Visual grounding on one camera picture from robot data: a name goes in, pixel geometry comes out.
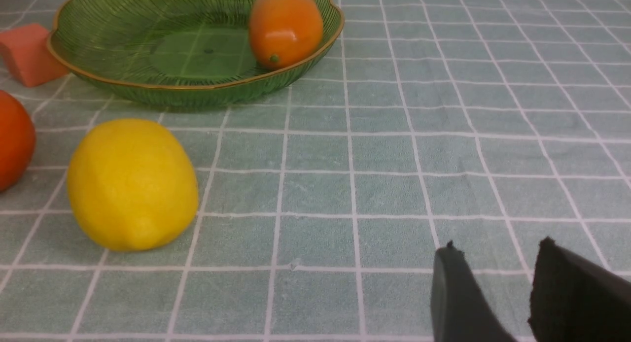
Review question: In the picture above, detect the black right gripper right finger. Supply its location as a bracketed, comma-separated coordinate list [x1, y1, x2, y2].
[528, 237, 631, 342]

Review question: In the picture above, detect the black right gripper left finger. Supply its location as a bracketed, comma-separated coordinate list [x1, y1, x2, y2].
[430, 241, 515, 342]

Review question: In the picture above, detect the orange yellow mango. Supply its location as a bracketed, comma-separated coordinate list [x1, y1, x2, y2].
[248, 0, 324, 70]

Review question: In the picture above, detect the yellow lemon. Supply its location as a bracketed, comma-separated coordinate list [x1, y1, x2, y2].
[66, 118, 199, 252]

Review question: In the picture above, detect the orange persimmon with green leaves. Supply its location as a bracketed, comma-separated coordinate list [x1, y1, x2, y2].
[0, 90, 36, 192]

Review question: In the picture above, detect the teal checkered tablecloth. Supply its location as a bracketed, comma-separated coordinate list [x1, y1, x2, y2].
[1, 0, 630, 342]

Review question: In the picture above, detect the green glass leaf plate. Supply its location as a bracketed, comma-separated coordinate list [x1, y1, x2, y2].
[46, 0, 345, 111]

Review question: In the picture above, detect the salmon pink foam cube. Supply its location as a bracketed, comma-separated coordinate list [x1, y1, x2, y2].
[0, 23, 69, 87]

